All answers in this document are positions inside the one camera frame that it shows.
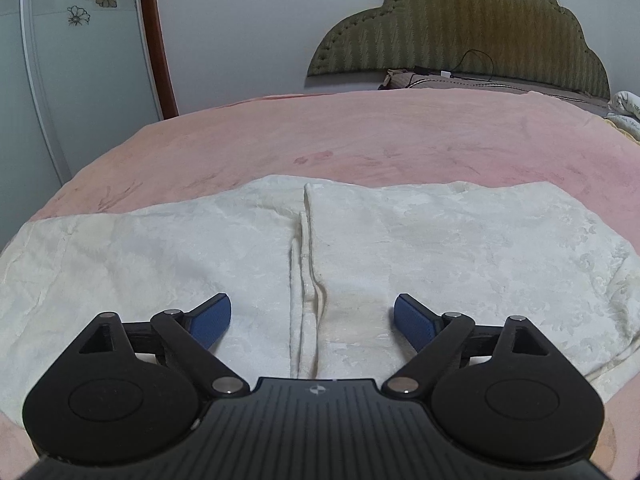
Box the olive padded headboard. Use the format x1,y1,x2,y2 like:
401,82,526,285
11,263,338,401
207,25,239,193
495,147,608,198
306,0,612,100

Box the white patterned quilt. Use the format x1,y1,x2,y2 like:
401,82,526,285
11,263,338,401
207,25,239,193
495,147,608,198
605,90,640,145

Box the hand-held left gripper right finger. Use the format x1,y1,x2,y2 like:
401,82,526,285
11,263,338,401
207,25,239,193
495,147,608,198
381,293,551,395

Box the pink bed blanket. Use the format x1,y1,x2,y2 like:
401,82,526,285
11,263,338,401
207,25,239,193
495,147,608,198
0,87,640,480

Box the black charging cable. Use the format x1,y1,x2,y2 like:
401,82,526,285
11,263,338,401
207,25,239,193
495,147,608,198
415,49,531,92

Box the white pants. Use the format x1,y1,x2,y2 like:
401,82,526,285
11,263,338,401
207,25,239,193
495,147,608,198
0,174,640,428

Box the brown pillow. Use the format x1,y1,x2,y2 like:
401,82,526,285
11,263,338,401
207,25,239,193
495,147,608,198
377,67,613,117

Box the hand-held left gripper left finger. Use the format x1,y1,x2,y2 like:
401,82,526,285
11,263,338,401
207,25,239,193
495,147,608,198
75,292,252,401

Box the brown wooden door frame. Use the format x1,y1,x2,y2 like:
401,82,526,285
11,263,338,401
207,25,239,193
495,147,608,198
136,0,180,121

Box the white wardrobe with flower decals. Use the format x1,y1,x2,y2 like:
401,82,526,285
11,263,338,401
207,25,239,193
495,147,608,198
0,0,166,251

